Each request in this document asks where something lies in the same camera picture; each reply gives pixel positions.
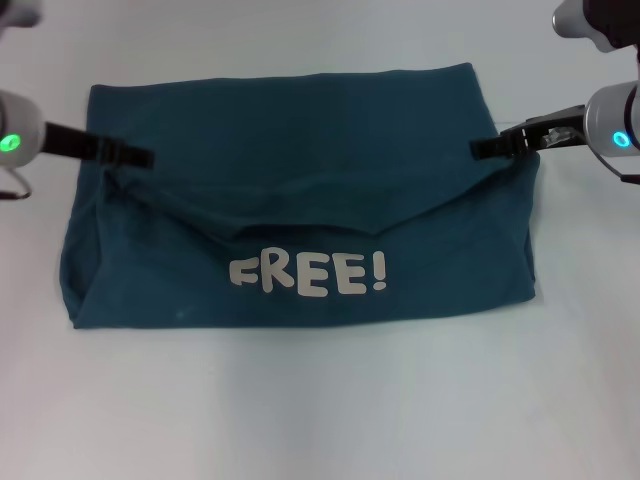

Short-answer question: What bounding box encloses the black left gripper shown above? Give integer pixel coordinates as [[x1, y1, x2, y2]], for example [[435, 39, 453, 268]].
[[42, 121, 154, 170]]

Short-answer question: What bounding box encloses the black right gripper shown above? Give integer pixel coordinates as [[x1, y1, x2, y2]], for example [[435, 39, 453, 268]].
[[469, 103, 590, 162]]

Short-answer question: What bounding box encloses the blue shirt with FREE print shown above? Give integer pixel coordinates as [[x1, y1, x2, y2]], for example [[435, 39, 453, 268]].
[[59, 61, 544, 332]]

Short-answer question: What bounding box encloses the silver cable connector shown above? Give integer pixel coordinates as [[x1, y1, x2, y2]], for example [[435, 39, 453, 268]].
[[543, 125, 576, 148]]

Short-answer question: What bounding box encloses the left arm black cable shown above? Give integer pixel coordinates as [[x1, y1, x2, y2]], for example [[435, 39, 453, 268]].
[[0, 166, 33, 203]]

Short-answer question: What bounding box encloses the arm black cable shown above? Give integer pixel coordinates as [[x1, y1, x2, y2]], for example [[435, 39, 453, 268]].
[[0, 166, 33, 203], [593, 148, 640, 188]]

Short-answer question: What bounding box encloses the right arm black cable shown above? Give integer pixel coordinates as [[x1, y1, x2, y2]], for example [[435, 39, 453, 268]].
[[593, 148, 640, 188]]

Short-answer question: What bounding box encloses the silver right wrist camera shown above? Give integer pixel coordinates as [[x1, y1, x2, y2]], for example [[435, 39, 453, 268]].
[[551, 0, 640, 53]]

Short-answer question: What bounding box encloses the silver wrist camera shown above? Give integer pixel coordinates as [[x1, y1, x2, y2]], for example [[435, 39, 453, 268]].
[[551, 0, 640, 53], [0, 0, 45, 30]]

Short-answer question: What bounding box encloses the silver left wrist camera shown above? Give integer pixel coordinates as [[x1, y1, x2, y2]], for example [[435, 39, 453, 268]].
[[0, 0, 45, 30]]

